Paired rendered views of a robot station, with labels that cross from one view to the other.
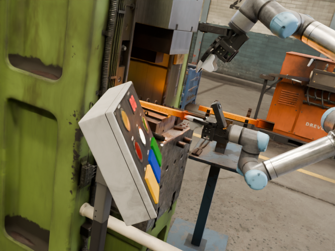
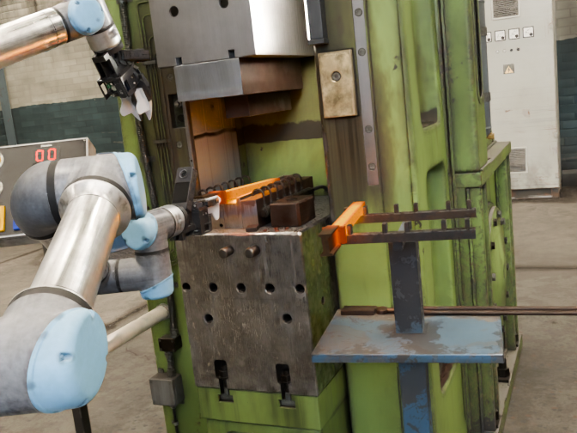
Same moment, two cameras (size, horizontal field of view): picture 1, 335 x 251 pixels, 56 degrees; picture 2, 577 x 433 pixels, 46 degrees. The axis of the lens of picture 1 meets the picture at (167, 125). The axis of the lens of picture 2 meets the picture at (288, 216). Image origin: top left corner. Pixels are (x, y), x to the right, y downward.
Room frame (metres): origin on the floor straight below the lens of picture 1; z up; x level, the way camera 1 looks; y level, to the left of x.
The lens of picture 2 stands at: (1.59, -1.84, 1.26)
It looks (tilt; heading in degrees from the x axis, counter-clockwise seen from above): 10 degrees down; 92
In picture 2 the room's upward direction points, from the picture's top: 6 degrees counter-clockwise
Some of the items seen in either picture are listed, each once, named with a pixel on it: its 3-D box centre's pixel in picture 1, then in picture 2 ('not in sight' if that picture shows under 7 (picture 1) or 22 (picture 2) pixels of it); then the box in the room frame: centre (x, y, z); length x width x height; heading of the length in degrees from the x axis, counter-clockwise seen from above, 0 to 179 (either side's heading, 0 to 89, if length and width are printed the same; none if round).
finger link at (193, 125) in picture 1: (192, 123); not in sight; (1.31, -0.11, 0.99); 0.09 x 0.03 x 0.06; 71
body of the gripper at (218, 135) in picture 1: (217, 130); (186, 217); (1.29, -0.21, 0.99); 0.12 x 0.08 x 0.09; 68
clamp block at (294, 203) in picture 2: (170, 114); (293, 210); (1.54, 0.00, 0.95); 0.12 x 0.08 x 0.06; 68
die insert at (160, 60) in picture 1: (131, 49); (259, 103); (1.47, 0.23, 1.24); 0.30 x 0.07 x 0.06; 68
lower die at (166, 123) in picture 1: (126, 110); (258, 199); (1.43, 0.20, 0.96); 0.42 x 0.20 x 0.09; 68
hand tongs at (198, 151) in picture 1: (208, 139); (464, 310); (1.92, -0.28, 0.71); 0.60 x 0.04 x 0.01; 162
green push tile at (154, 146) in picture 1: (154, 152); not in sight; (0.91, 0.02, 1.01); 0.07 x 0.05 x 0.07; 3
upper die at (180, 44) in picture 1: (138, 33); (243, 78); (1.43, 0.20, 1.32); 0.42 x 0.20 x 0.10; 68
